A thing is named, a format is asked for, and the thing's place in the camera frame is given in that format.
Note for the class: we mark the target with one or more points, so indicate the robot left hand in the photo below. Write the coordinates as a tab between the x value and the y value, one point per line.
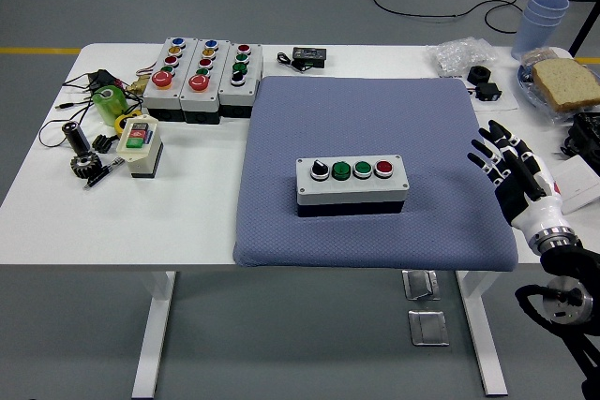
28	397

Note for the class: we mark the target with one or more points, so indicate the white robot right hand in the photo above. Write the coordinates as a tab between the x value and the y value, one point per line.
515	189

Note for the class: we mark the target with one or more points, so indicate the grey four-button control box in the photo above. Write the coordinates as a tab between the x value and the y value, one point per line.
347	194

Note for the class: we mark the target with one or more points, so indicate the grey five-button control box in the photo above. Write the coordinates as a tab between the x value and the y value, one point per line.
154	95
197	100

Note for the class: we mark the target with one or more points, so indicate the white paper sheet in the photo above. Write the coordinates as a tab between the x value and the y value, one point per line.
508	102

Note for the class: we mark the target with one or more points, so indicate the small black servo block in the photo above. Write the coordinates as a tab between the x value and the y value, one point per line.
487	91

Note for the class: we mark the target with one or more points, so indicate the slice of bread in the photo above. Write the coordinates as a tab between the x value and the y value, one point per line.
567	81

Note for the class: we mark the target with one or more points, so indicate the metal floor socket plate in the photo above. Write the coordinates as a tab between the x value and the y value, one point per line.
422	285
429	327

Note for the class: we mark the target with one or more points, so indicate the white table leg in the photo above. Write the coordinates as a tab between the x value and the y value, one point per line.
478	325
157	325

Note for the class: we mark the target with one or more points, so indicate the clear plastic bag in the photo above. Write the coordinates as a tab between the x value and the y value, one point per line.
454	55

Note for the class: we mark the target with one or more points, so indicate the stack of pale blue cups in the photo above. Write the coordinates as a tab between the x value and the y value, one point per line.
534	25

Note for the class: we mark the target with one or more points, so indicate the black slanted stand leg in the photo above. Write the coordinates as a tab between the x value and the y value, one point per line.
586	20

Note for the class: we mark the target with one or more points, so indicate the blue-grey padded mat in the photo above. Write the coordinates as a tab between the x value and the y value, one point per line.
304	137

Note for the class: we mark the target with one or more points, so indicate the black metal gear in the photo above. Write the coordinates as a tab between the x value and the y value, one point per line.
86	167

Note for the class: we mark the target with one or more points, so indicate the small black digital meter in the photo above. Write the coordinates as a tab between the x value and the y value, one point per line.
309	55

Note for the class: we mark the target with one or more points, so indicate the black cylinder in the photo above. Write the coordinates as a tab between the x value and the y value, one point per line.
77	140

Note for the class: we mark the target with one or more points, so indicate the small black toothed part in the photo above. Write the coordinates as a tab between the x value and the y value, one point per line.
100	143

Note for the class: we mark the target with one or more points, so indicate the yellow tape roll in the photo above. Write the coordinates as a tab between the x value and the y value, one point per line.
119	122

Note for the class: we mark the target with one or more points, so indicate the green translucent roll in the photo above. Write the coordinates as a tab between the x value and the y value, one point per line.
110	109

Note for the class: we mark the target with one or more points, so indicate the black power adapter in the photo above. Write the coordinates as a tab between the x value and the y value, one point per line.
103	78

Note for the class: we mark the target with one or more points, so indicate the brass fitting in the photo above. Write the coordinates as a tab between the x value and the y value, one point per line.
137	86

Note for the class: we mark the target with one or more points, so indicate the white wall switch panel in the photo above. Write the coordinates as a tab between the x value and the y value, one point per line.
583	189

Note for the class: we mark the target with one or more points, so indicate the white red-green switch box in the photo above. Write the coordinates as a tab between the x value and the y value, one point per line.
140	161

